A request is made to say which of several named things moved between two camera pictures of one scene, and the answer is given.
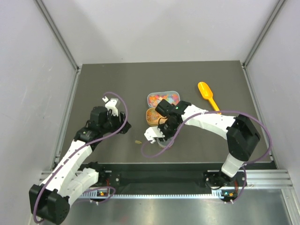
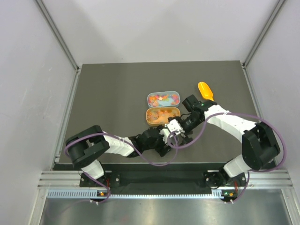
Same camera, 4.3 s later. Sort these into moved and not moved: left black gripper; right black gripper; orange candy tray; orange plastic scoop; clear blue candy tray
Moved: right black gripper; left black gripper
Not moved: orange plastic scoop; orange candy tray; clear blue candy tray
